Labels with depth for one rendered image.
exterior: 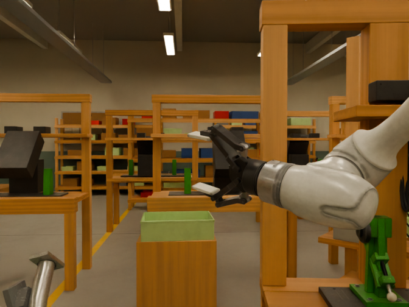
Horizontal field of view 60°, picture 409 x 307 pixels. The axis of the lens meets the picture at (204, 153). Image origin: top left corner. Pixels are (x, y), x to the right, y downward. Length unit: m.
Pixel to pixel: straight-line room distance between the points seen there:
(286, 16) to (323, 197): 0.91
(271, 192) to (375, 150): 0.21
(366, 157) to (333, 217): 0.15
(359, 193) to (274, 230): 0.77
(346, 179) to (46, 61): 11.51
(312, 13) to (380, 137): 0.79
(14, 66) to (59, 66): 1.31
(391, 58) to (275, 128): 0.49
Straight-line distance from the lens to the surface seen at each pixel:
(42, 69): 11.92
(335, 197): 0.64
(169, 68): 11.18
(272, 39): 1.39
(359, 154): 0.75
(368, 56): 1.48
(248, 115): 8.03
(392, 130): 0.73
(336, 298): 1.34
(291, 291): 1.41
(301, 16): 1.44
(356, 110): 1.29
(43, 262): 0.75
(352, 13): 1.49
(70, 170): 10.77
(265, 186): 0.70
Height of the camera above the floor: 1.40
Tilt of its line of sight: 1 degrees down
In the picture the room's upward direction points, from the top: straight up
